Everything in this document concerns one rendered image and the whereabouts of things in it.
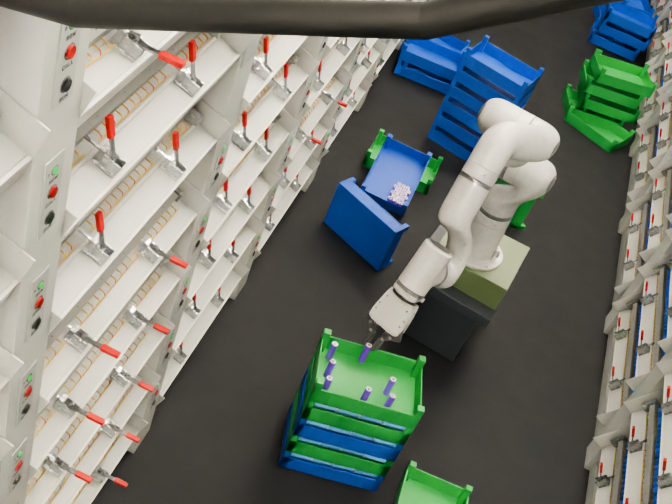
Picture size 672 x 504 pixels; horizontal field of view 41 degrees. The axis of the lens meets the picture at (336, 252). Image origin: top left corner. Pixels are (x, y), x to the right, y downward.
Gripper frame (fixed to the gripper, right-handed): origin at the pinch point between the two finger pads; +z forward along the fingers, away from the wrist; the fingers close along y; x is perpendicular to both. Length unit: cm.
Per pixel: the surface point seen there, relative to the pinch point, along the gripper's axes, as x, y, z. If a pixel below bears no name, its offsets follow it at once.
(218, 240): 13.2, 48.0, 2.1
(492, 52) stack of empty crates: -170, 76, -78
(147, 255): 78, 27, -11
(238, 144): 40, 43, -30
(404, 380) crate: -18.2, -9.4, 9.2
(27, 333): 128, 7, -14
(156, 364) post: 37, 32, 29
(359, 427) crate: -3.6, -10.0, 22.8
